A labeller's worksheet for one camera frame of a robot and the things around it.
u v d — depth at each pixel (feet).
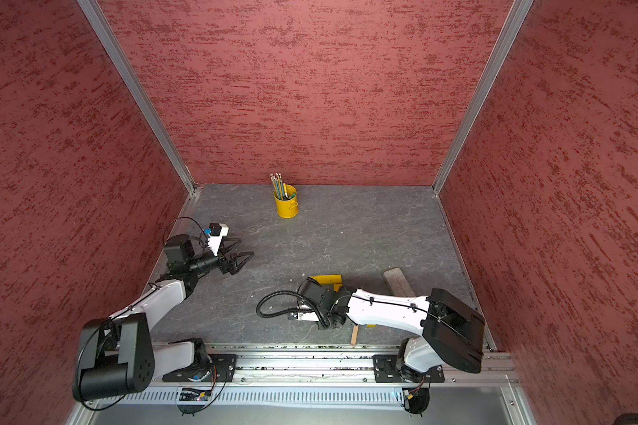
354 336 2.59
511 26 2.42
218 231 2.43
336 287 2.86
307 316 2.28
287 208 3.45
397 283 2.90
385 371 2.42
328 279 3.00
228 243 2.77
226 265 2.47
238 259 2.50
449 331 1.38
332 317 2.06
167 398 2.29
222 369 2.32
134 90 2.86
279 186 3.38
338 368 2.49
